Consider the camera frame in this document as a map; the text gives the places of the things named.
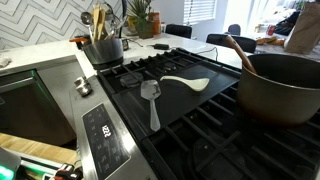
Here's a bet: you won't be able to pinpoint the dark saucepan orange handle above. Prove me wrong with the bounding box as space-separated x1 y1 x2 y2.
68 35 92 51

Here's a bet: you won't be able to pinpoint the metal utensil storage bin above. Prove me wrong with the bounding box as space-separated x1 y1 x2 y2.
82 37 125 71

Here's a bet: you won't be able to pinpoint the orange juice bottle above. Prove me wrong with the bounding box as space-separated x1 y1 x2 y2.
148 11 162 36

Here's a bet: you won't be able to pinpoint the thin black adapter cable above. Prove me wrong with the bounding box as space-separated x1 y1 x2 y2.
168 45 220 63

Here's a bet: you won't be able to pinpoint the white window blinds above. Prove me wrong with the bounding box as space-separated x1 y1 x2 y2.
182 0 218 26

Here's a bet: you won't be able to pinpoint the wooden spoon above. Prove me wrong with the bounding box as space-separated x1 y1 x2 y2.
97 8 108 42

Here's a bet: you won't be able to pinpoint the wooden spatula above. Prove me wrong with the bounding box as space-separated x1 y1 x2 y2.
92 3 102 43

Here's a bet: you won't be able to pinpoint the large dark pot brown handle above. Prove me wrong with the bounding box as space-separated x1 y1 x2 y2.
225 34 320 128

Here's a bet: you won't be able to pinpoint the large silver stove knob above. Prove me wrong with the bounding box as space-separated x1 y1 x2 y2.
73 75 87 88
77 81 94 98

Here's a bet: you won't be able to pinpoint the brown paper bag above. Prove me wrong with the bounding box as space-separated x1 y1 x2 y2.
283 1 320 56

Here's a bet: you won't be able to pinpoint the stainless gas stove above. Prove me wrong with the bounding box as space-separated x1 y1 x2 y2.
68 47 320 180

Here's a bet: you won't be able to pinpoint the potted green plant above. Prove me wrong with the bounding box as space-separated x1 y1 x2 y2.
127 0 156 40

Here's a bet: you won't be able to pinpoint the yellow snack package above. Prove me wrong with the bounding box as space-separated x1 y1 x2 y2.
256 35 286 47

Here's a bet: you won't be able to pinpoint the red can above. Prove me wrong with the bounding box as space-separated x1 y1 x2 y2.
266 24 277 37

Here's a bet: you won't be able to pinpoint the white crumpled cloth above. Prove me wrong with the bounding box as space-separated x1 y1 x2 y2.
0 55 13 70

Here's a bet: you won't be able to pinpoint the white plastic spoon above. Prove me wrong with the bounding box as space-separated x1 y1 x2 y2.
159 75 211 93

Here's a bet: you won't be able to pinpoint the black griddle plate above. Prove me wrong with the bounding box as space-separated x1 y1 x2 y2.
111 63 241 142

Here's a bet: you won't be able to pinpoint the black power adapter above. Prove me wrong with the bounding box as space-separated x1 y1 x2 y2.
153 43 171 51

